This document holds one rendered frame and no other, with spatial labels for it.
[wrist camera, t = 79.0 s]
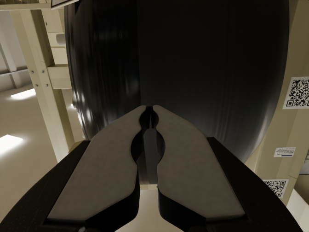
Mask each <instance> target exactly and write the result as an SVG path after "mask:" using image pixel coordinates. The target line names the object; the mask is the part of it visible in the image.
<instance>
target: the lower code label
mask: <svg viewBox="0 0 309 232"><path fill-rule="evenodd" d="M283 109H309V76H306V77H291V81H290V84H289V88H288V91H287V94H286V99H285V102H284V105H283Z"/></svg>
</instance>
